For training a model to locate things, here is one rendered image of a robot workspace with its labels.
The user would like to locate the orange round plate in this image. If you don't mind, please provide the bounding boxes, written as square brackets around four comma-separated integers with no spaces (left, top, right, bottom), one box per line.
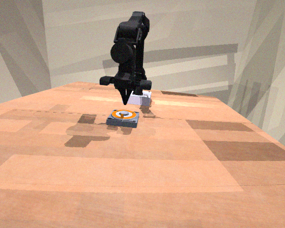
[112,110,136,120]

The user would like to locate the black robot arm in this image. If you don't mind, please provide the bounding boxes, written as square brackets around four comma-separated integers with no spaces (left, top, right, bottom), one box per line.
[111,11,150,89]

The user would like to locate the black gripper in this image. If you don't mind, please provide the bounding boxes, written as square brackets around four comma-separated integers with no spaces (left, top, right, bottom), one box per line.
[100,63,152,105]

